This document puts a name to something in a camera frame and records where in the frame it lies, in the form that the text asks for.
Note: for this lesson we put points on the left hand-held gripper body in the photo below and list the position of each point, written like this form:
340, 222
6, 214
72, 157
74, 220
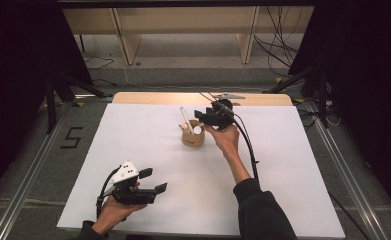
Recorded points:
127, 173

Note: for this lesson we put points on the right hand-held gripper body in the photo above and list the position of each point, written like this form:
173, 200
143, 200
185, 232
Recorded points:
221, 115

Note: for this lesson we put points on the green and white glue stick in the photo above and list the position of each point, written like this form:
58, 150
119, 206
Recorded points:
198, 130

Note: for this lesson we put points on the white marker pen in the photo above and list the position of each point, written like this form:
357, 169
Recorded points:
186, 119

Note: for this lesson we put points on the wooden pen holder cup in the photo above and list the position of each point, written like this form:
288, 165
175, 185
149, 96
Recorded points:
193, 140

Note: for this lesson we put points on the person's right hand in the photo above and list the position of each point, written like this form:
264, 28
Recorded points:
228, 138

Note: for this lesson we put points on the person's left hand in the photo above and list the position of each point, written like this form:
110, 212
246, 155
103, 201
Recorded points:
113, 215

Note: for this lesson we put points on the white table sheet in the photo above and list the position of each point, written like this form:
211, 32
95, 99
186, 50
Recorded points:
169, 160

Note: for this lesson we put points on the light wooden desk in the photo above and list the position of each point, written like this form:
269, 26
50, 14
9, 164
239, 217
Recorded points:
186, 20

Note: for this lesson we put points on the black tripod stand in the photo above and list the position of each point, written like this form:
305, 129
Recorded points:
51, 103
321, 100

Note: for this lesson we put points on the black curtain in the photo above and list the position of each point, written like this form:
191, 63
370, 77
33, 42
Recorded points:
13, 83
369, 83

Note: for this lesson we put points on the metal floor rail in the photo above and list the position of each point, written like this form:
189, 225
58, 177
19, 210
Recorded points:
26, 176
346, 173

